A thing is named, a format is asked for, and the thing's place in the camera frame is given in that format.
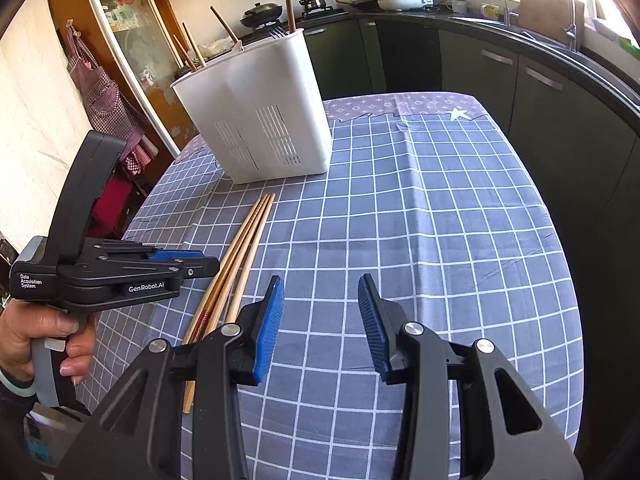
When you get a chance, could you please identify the red checked apron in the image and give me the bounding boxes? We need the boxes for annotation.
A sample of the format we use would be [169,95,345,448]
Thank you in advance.
[66,20,157,178]

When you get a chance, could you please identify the white plastic utensil holder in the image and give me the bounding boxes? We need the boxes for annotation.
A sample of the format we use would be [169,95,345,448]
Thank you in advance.
[171,29,332,184]

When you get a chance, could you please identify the black wok with lid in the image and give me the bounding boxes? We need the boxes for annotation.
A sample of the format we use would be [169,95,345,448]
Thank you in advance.
[240,2,283,29]

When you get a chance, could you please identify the wooden cutting board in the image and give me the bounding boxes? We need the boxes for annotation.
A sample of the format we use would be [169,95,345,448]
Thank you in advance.
[516,0,585,49]

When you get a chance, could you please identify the light bamboo chopstick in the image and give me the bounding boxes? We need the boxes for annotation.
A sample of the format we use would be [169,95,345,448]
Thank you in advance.
[180,193,278,415]

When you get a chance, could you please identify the plain wooden chopstick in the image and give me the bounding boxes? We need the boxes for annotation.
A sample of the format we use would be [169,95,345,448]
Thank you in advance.
[193,194,272,342]

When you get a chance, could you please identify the dark brown wooden chopstick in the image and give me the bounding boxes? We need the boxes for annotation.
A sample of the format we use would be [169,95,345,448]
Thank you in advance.
[285,0,296,34]

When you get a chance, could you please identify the red wooden chair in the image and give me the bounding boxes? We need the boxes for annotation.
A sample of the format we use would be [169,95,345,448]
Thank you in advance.
[88,171,134,238]

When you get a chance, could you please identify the red-patterned wooden chopstick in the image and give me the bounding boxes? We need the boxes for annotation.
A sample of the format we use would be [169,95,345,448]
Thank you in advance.
[171,35,198,72]

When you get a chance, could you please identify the left hand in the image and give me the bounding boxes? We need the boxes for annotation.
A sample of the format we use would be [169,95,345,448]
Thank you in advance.
[0,299,98,386]

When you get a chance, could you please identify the speckled wooden chopstick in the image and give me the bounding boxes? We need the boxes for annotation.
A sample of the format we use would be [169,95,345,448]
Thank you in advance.
[209,6,240,45]

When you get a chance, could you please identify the black plastic fork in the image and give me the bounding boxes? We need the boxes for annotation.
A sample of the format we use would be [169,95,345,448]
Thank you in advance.
[269,29,286,39]

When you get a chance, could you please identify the red-ended wooden chopstick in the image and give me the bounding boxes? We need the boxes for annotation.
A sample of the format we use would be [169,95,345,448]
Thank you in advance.
[182,196,266,344]

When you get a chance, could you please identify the grey checked tablecloth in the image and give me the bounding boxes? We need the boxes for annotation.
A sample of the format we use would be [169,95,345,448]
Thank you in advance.
[74,90,586,480]

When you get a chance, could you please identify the white plastic bag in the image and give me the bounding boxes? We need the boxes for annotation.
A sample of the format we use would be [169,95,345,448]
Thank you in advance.
[200,37,234,58]

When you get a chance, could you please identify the green lower cabinets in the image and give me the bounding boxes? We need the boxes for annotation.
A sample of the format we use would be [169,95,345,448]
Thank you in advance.
[304,13,639,471]

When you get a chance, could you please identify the white hanging cloth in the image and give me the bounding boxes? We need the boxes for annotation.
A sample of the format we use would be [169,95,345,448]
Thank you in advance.
[0,0,90,250]

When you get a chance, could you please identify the pale bamboo chopstick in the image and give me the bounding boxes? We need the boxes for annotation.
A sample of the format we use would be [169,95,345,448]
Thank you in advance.
[181,22,206,68]

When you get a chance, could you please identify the steel kitchen faucet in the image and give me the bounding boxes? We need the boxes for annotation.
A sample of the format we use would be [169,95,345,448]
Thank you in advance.
[564,0,577,51]

